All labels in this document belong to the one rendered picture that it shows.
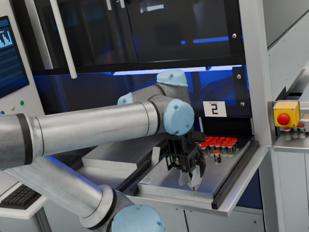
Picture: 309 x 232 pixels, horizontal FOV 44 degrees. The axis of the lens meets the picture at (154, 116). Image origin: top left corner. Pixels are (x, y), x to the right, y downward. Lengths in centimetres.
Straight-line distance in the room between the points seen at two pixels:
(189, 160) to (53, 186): 37
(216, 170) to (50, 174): 61
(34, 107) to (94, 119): 112
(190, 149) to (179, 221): 80
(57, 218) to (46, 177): 150
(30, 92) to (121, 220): 106
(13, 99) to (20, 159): 107
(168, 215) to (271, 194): 52
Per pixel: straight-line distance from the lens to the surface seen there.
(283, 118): 133
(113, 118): 77
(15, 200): 160
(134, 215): 92
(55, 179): 90
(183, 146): 104
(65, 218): 233
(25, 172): 87
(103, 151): 163
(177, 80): 98
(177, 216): 180
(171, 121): 81
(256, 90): 136
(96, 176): 145
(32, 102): 185
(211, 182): 125
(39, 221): 209
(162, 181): 130
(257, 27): 130
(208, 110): 145
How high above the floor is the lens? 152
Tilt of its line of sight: 20 degrees down
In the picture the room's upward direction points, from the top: 12 degrees counter-clockwise
